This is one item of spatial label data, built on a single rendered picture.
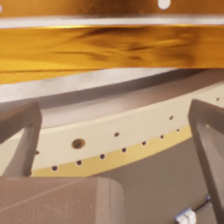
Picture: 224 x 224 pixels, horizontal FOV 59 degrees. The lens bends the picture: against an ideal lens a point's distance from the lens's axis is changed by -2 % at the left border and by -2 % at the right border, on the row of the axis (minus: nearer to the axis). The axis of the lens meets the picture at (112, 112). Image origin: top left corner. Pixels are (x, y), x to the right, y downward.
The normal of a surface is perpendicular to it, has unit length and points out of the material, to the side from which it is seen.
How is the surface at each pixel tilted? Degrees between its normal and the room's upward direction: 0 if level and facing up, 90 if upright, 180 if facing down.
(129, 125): 90
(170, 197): 62
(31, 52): 90
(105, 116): 0
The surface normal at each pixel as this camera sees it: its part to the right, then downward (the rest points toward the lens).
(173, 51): 0.00, 0.59
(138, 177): 0.34, 0.10
